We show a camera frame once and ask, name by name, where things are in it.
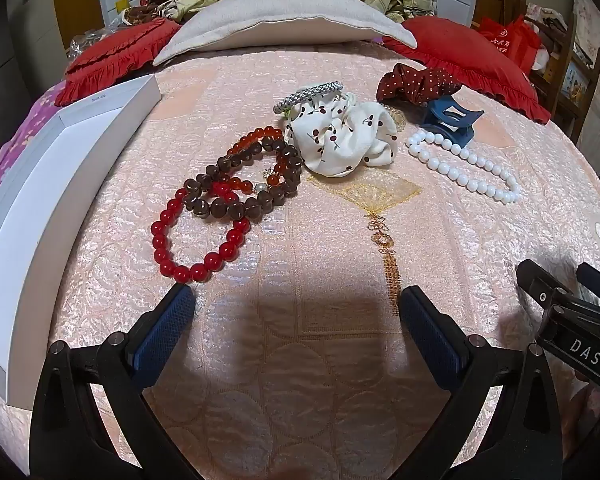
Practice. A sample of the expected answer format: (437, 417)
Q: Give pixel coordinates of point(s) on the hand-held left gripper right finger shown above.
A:
(430, 335)

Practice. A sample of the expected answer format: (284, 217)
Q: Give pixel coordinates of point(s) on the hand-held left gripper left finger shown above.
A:
(166, 330)

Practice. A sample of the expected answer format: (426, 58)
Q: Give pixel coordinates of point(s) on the white cardboard box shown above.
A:
(55, 200)

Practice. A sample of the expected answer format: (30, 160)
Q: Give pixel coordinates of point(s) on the white cherry print scrunchie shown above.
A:
(340, 135)

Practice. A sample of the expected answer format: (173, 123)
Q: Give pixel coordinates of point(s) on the pink quilted bedspread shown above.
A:
(300, 240)

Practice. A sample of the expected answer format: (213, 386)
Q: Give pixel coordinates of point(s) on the blue hair claw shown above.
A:
(447, 117)

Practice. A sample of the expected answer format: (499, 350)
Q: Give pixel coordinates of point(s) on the wooden chair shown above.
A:
(562, 90)

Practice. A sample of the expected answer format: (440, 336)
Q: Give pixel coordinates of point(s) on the gold beaded accessory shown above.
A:
(396, 116)

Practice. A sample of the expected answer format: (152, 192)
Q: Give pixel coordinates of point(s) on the red polka dot scrunchie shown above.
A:
(415, 80)

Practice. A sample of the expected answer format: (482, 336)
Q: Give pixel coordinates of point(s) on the red ruffled pillow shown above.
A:
(470, 55)
(110, 55)

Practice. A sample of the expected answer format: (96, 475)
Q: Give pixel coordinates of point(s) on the red shopping bag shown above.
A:
(505, 40)

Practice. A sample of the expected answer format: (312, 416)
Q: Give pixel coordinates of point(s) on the purple floral sheet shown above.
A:
(25, 130)

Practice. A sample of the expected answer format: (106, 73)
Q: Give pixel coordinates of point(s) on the clear plastic bag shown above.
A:
(87, 37)

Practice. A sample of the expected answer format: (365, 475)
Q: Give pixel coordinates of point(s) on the grey cabinet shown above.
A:
(30, 35)

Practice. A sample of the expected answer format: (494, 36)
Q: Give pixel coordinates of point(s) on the grey pillow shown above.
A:
(280, 20)

